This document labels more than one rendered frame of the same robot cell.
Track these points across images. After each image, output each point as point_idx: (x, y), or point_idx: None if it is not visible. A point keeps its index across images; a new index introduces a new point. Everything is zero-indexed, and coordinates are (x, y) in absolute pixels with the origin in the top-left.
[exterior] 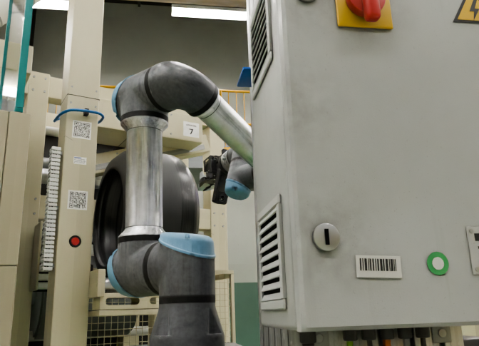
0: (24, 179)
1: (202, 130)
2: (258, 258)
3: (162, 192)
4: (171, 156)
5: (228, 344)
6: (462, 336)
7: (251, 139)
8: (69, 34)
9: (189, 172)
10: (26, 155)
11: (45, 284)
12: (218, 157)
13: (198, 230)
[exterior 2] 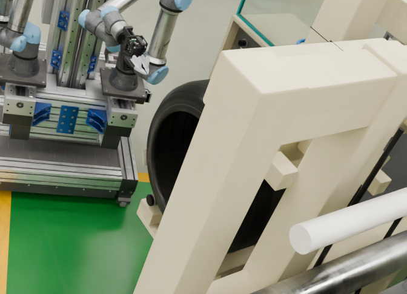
0: (221, 45)
1: (211, 76)
2: None
3: (152, 36)
4: (206, 80)
5: (106, 82)
6: (4, 61)
7: None
8: None
9: (174, 89)
10: (225, 34)
11: None
12: (134, 34)
13: (147, 142)
